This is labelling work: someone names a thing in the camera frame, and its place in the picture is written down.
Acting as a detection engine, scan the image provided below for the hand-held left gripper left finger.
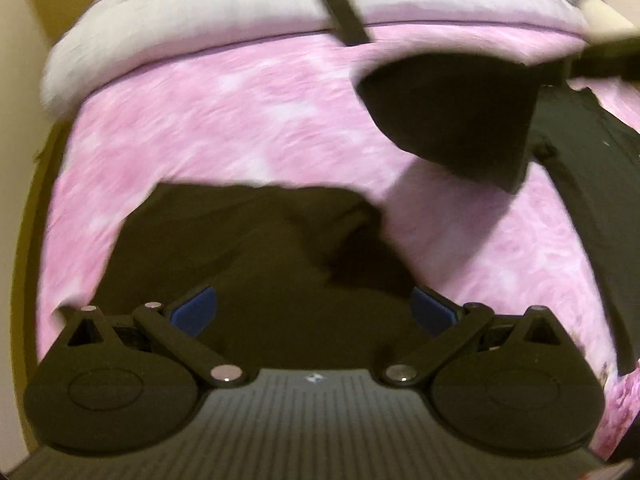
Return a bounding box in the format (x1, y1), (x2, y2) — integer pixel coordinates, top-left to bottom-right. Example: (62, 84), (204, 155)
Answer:
(65, 285), (251, 389)

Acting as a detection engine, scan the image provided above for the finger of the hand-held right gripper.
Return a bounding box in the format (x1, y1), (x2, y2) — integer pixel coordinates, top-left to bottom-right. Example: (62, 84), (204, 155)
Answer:
(542, 39), (640, 84)

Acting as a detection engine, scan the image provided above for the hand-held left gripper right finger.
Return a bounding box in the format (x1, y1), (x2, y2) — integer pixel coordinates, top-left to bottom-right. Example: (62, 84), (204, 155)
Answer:
(380, 285), (568, 389)

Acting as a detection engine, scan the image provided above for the black garment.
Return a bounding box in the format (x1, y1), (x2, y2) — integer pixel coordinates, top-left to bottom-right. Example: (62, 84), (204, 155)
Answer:
(97, 50), (640, 378)

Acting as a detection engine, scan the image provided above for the pink rose blanket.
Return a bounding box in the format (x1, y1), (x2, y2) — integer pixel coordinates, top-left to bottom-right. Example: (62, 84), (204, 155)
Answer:
(37, 22), (640, 461)

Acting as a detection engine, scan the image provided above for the smartphone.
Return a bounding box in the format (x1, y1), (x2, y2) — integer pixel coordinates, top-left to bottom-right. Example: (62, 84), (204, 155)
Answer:
(316, 0), (372, 46)

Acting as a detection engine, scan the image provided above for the grey striped quilt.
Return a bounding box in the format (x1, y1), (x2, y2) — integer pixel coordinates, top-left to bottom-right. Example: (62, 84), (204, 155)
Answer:
(40, 0), (591, 118)

